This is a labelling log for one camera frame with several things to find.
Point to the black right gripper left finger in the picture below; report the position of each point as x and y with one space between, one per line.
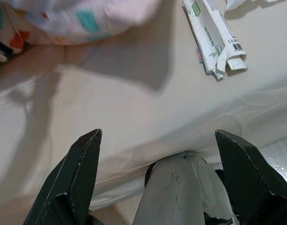
73 182

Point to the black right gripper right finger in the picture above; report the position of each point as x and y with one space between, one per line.
248 185

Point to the pink floral pillow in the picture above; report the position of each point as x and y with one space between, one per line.
63 21

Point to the cream sheeted mattress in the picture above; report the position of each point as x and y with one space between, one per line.
134 105

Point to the white green printed paper wrapper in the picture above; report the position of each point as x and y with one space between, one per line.
211 35

